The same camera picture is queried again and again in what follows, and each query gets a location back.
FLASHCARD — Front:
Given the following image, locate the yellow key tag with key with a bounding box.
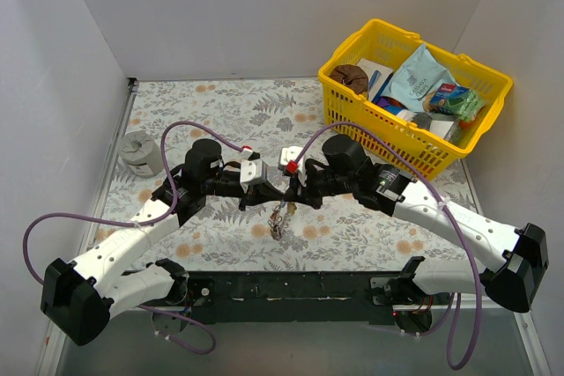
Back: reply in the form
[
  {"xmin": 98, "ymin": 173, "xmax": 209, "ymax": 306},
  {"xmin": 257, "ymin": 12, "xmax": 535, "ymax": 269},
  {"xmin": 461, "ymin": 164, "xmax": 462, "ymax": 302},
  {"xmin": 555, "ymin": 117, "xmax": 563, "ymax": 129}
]
[{"xmin": 287, "ymin": 203, "xmax": 297, "ymax": 215}]

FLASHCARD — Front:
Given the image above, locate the round metal key organizer ring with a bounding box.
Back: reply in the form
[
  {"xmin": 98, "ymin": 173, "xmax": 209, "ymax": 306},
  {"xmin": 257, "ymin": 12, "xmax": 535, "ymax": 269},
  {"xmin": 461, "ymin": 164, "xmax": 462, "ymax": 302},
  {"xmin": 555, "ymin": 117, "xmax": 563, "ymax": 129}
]
[{"xmin": 266, "ymin": 202, "xmax": 292, "ymax": 241}]

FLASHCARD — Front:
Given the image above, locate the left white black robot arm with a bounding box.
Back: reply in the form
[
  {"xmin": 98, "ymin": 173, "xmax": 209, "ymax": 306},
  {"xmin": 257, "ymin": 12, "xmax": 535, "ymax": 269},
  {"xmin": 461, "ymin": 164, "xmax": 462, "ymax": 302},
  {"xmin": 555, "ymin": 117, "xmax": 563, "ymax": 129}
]
[{"xmin": 41, "ymin": 139, "xmax": 283, "ymax": 346}]

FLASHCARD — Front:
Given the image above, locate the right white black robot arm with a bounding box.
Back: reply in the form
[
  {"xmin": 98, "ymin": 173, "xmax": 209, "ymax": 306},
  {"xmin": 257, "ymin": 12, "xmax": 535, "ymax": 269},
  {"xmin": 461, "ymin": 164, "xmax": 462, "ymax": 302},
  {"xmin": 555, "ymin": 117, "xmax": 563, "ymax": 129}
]
[{"xmin": 278, "ymin": 134, "xmax": 548, "ymax": 313}]

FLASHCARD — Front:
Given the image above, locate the yellow plastic shopping basket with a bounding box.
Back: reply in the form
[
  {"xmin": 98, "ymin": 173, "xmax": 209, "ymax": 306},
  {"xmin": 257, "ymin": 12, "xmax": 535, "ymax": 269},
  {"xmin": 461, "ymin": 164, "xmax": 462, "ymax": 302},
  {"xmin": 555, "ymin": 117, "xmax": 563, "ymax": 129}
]
[{"xmin": 318, "ymin": 19, "xmax": 513, "ymax": 180}]

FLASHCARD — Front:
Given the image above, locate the brown round bread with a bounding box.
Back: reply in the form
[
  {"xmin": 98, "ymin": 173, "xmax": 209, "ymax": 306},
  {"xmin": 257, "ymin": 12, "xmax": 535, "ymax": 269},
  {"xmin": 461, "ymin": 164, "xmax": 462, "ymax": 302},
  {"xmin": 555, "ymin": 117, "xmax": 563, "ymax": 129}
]
[{"xmin": 330, "ymin": 64, "xmax": 369, "ymax": 94}]

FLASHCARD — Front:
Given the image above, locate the white box in basket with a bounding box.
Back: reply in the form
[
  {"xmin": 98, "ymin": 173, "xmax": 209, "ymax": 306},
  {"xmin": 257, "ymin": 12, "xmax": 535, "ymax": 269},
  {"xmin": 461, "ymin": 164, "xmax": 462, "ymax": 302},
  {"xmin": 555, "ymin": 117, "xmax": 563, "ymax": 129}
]
[{"xmin": 356, "ymin": 58, "xmax": 394, "ymax": 102}]

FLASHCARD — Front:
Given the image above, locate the grey tape roll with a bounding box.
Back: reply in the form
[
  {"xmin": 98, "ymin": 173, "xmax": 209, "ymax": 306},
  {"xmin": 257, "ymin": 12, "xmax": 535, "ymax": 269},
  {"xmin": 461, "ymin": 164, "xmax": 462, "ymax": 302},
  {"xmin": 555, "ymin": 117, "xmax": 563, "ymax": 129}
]
[{"xmin": 118, "ymin": 130, "xmax": 164, "ymax": 178}]

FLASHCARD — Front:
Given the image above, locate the light blue chips bag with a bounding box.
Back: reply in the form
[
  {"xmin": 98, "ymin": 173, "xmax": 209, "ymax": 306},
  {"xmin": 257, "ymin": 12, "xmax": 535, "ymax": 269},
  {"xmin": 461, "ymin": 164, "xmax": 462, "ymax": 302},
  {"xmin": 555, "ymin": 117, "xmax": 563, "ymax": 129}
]
[{"xmin": 382, "ymin": 43, "xmax": 456, "ymax": 112}]

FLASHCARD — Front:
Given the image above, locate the green wrapped package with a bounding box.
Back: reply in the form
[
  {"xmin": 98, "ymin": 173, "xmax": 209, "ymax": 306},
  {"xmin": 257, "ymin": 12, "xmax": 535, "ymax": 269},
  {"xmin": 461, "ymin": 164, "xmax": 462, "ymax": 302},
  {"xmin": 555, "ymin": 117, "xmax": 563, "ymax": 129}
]
[{"xmin": 428, "ymin": 83, "xmax": 486, "ymax": 122}]

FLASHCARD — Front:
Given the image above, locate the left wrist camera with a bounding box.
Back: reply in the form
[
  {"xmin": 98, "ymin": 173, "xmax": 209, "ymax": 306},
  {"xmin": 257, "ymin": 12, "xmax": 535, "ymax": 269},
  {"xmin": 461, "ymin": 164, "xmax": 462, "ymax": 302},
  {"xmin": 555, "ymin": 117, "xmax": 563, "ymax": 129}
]
[{"xmin": 240, "ymin": 146, "xmax": 268, "ymax": 192}]

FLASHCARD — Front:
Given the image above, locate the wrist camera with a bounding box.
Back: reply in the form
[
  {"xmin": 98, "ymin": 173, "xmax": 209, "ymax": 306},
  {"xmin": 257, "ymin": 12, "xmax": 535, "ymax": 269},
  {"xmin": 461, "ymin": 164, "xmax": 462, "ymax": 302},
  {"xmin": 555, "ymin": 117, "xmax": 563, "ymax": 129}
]
[
  {"xmin": 240, "ymin": 146, "xmax": 268, "ymax": 192},
  {"xmin": 278, "ymin": 146, "xmax": 306, "ymax": 181}
]

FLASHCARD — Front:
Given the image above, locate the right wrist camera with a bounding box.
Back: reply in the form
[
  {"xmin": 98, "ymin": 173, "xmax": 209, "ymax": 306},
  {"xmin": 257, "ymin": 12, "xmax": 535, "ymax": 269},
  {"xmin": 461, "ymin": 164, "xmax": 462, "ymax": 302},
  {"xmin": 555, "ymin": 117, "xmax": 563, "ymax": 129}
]
[{"xmin": 278, "ymin": 146, "xmax": 306, "ymax": 181}]

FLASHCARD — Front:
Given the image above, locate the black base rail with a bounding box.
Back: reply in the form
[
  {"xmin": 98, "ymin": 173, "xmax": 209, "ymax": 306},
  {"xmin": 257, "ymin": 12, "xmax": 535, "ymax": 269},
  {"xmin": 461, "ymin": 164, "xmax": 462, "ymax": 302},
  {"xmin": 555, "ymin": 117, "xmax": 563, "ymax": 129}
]
[{"xmin": 136, "ymin": 269, "xmax": 446, "ymax": 327}]

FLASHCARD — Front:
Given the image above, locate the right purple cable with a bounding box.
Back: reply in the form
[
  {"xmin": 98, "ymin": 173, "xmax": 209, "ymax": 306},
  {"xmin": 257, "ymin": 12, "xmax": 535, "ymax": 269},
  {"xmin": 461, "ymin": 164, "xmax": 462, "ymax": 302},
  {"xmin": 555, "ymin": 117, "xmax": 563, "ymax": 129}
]
[{"xmin": 294, "ymin": 122, "xmax": 484, "ymax": 371}]

